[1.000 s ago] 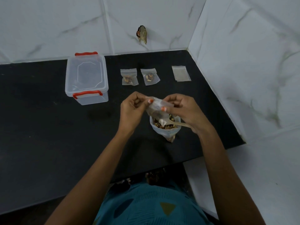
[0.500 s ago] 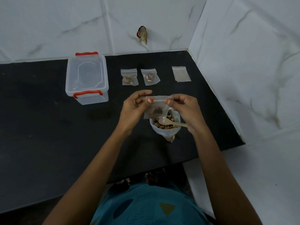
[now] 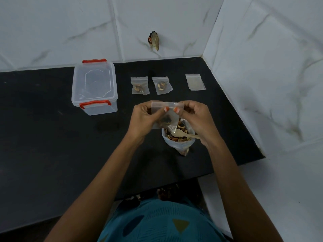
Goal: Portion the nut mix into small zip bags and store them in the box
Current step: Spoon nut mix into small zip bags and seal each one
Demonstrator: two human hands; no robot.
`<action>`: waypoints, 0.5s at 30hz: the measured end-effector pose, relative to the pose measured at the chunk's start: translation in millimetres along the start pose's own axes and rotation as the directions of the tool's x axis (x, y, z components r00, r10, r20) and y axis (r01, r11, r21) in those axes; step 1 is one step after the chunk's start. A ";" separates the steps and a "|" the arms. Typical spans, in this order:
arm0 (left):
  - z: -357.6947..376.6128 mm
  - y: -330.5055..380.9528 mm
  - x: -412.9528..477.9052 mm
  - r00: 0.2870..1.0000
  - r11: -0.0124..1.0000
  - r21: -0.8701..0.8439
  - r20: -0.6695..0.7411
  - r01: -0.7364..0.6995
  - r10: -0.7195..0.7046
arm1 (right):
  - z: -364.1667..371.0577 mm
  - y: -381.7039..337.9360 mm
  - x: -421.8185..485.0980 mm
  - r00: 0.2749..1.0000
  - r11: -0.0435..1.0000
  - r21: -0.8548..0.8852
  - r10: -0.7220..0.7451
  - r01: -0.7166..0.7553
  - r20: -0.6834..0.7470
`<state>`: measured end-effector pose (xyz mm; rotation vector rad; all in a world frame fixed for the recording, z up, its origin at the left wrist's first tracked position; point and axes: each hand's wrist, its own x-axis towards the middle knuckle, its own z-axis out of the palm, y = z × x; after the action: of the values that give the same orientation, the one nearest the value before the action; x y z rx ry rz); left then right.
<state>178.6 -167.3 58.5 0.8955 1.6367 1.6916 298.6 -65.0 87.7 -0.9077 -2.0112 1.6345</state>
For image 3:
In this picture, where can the person's right hand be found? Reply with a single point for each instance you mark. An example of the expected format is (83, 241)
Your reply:
(199, 120)

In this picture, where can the person's left hand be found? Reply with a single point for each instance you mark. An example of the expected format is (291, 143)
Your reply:
(141, 118)

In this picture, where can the person's left thumb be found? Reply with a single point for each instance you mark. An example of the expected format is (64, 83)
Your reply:
(161, 112)

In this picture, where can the person's right thumb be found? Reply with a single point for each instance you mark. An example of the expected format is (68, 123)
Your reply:
(179, 111)

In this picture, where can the small clear zip pouch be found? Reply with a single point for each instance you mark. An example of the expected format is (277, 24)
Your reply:
(165, 115)

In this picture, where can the person's right forearm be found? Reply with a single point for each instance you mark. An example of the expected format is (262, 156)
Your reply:
(237, 194)

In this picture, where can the person's left forearm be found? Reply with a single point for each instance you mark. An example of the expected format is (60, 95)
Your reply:
(96, 194)

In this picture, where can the wooden spoon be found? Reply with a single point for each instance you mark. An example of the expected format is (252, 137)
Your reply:
(183, 134)

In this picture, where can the filled zip pouch with nuts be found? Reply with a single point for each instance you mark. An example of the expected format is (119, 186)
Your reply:
(162, 85)
(140, 86)

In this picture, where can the open bag of mixed nuts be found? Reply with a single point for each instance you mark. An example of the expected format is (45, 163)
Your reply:
(179, 142)

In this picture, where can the stack of empty zip pouches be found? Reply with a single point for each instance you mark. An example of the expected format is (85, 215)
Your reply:
(195, 82)

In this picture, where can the teal patterned dress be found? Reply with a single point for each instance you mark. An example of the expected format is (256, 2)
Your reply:
(161, 221)

